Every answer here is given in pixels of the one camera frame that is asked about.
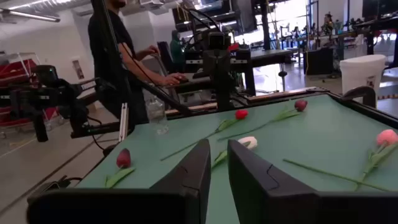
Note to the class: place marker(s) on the bright red artificial tulip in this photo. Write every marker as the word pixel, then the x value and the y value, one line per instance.
pixel 241 114
pixel 326 172

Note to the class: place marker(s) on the clear glass vase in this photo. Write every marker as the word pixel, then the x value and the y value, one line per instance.
pixel 156 113

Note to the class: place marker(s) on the white artificial tulip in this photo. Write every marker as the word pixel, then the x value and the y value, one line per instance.
pixel 250 143

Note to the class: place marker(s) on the silver aluminium bracket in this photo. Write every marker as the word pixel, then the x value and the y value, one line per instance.
pixel 123 121

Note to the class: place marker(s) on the ceiling light tube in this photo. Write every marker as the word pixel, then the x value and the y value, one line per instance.
pixel 31 15

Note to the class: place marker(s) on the person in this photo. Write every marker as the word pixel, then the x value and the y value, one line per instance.
pixel 176 49
pixel 105 46

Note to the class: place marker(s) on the black spare robot arm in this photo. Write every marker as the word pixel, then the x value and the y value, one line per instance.
pixel 46 93

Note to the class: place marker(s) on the black desk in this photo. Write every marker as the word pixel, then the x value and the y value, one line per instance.
pixel 270 56

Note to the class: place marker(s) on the wall poster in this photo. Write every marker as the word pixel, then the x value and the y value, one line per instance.
pixel 77 69

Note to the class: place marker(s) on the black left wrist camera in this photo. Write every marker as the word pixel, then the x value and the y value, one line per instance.
pixel 216 40

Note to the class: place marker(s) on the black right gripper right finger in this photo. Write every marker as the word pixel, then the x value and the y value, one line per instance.
pixel 280 205

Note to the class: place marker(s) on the black cabinet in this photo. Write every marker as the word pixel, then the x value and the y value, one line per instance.
pixel 318 60

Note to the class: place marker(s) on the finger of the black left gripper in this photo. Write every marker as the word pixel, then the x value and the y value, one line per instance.
pixel 211 63
pixel 224 63

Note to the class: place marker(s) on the black workbench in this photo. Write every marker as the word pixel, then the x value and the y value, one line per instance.
pixel 377 22

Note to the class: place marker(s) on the pink artificial tulip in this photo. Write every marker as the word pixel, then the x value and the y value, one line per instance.
pixel 386 137

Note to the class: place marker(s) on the green table mat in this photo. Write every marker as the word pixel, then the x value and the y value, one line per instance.
pixel 326 137

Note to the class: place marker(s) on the black table clamp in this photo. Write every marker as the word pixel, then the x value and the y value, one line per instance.
pixel 360 89

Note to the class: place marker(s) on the white plastic bucket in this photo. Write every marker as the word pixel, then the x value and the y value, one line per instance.
pixel 362 74

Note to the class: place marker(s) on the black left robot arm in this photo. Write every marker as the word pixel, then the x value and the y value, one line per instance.
pixel 224 93

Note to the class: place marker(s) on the dark red artificial tulip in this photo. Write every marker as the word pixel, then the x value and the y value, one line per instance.
pixel 123 158
pixel 300 105

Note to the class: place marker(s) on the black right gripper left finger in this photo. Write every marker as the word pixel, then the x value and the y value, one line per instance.
pixel 174 205

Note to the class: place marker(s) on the red utility cart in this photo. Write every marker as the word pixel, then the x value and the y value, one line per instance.
pixel 15 71

